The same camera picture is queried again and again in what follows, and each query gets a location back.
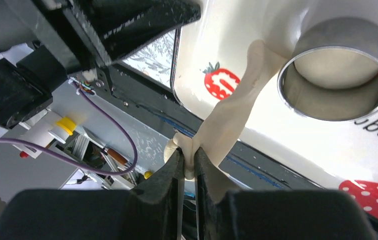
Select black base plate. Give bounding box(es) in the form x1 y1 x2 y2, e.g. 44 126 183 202
105 65 378 236

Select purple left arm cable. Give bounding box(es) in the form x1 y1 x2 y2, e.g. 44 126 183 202
0 82 139 177

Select dough scrap trimmings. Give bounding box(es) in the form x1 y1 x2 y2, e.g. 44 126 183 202
163 39 285 181

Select strawberry pattern rectangular tray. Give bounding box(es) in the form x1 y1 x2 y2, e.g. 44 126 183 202
170 0 378 233

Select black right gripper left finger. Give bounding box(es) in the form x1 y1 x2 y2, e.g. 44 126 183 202
0 149 184 240

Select floral table mat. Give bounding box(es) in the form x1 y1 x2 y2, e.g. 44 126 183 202
123 30 176 88

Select small dough ball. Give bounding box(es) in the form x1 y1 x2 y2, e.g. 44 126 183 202
294 49 378 90

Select round metal cutter ring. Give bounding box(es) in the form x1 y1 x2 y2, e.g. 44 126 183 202
277 17 378 122

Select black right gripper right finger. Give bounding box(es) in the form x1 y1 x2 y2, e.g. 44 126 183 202
194 148 378 240

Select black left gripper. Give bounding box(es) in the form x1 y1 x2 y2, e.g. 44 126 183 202
0 0 201 130

